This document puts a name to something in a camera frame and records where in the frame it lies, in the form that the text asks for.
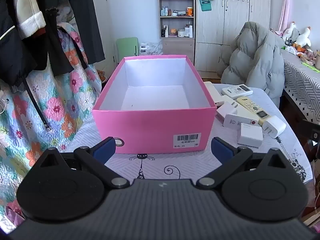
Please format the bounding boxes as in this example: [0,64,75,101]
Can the black belt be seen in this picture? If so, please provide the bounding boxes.
[24,77,52,132]

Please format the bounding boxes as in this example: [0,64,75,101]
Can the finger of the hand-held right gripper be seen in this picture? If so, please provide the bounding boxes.
[302,119,320,153]

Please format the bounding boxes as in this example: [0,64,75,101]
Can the cream fleece-cuffed coat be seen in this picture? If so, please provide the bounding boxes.
[4,0,47,40]

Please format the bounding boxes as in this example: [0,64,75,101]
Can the white charger with prongs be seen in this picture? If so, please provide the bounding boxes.
[216,101,239,124]

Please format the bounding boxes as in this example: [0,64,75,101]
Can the dark grey hanging garment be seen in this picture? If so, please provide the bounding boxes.
[37,0,106,65]

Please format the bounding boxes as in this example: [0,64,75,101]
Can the grey puffer jacket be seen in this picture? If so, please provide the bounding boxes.
[221,21,285,108]

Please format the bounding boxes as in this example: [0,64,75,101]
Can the teal fabric pouch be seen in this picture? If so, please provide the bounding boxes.
[199,0,212,12]

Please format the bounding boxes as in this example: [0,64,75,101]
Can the white tissue pack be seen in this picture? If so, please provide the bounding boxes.
[139,41,163,55]

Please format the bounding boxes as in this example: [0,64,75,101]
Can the patterned desk cloth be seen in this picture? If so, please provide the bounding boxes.
[279,47,320,126]

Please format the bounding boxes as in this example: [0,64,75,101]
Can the printed white tablecloth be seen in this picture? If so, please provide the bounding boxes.
[64,82,314,183]

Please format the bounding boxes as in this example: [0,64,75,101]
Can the white remote with display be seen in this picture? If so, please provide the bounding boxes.
[221,84,253,99]

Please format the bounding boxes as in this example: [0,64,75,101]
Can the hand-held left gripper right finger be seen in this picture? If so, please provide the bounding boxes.
[196,137,287,190]

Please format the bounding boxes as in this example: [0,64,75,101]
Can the black cardigan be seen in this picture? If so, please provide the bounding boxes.
[44,7,88,77]

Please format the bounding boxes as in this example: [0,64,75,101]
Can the cream remote with grey buttons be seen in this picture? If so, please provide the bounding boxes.
[236,96,272,127]

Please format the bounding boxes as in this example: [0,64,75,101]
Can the white square charger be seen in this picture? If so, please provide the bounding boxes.
[237,123,264,148]

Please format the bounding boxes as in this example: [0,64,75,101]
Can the white tag with string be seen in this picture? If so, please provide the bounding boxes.
[0,98,11,115]

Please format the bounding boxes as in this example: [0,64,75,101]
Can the orange printed bag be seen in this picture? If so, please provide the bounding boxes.
[97,69,108,83]

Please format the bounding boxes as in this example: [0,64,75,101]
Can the white device with red button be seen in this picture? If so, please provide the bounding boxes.
[223,114,259,130]

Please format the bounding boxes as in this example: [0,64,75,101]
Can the black fabric strap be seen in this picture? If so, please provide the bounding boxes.
[57,26,90,70]

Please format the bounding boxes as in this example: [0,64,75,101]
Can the white door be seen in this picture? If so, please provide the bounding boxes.
[89,0,118,80]

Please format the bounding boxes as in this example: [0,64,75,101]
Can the white rounded plug adapter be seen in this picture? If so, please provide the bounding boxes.
[262,115,287,139]

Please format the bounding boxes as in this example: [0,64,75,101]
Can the white power bank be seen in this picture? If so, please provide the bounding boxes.
[203,81,225,107]

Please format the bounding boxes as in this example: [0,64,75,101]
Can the green folding table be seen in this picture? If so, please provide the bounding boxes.
[115,37,139,67]

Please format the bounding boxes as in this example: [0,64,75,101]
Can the pink cardboard box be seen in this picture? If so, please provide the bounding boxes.
[92,54,217,155]

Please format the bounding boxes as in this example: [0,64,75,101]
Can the white plush goose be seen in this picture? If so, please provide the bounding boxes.
[296,26,312,48]
[282,21,300,43]

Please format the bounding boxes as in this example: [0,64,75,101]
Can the pink curtain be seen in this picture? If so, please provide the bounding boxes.
[278,0,296,32]

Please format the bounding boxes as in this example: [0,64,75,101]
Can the floral quilt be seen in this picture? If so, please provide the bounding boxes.
[0,22,107,222]

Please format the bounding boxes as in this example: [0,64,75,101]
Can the wooden shelf unit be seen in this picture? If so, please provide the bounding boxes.
[157,0,196,66]

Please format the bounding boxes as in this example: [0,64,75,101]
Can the light wooden wardrobe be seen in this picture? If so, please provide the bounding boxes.
[194,0,272,78]

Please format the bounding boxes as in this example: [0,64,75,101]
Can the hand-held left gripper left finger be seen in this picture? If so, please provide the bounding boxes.
[40,137,130,190]

